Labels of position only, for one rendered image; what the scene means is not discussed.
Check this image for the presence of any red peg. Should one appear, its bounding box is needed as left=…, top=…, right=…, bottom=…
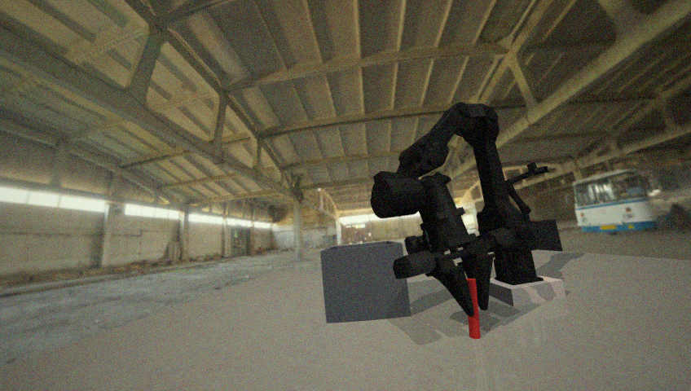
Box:
left=466, top=279, right=481, bottom=339

